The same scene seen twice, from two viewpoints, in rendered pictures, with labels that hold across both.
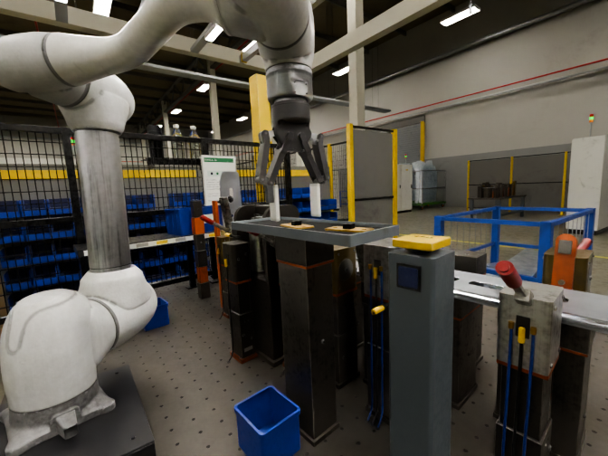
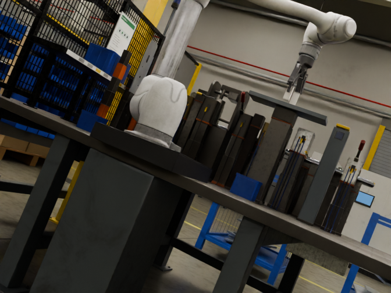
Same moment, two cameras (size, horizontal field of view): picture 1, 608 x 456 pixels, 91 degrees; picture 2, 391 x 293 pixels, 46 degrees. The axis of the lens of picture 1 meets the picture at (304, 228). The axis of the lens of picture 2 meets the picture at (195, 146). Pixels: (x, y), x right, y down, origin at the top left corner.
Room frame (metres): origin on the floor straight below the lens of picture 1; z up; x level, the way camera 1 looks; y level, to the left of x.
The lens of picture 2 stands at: (-1.06, 1.34, 0.75)
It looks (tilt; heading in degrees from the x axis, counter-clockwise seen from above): 2 degrees up; 330
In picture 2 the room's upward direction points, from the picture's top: 23 degrees clockwise
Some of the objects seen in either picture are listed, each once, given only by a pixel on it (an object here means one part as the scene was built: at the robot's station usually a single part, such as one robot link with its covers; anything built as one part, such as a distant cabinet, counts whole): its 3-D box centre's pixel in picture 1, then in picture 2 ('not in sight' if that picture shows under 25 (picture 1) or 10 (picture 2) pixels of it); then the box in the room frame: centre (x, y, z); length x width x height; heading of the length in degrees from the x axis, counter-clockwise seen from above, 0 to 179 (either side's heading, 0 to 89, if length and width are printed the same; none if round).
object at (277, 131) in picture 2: (308, 332); (269, 154); (0.62, 0.00, 0.92); 0.10 x 0.08 x 0.45; 41
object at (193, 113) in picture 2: not in sight; (189, 128); (1.04, 0.21, 0.91); 0.07 x 0.05 x 0.42; 131
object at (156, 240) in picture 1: (182, 236); (93, 72); (1.56, 0.64, 1.02); 0.90 x 0.22 x 0.03; 131
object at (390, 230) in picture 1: (302, 227); (288, 108); (0.62, 0.00, 1.16); 0.37 x 0.14 x 0.02; 41
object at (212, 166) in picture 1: (220, 181); (119, 40); (1.85, 0.50, 1.30); 0.23 x 0.02 x 0.31; 131
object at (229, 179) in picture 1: (231, 204); (144, 67); (1.57, 0.37, 1.17); 0.12 x 0.01 x 0.34; 131
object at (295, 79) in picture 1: (289, 89); (309, 52); (0.62, 0.02, 1.43); 0.09 x 0.09 x 0.06
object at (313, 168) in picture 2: (459, 340); (306, 191); (0.70, -0.38, 0.84); 0.12 x 0.05 x 0.29; 131
